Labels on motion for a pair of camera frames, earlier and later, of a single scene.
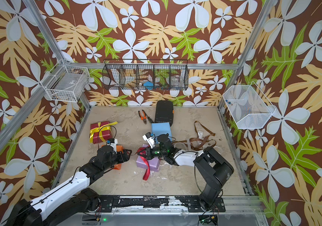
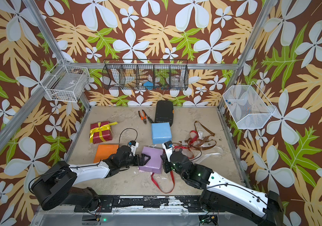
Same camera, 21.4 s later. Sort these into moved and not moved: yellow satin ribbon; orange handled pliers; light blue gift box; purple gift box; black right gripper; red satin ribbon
Moved: red satin ribbon; black right gripper
Not moved: light blue gift box; orange handled pliers; yellow satin ribbon; purple gift box
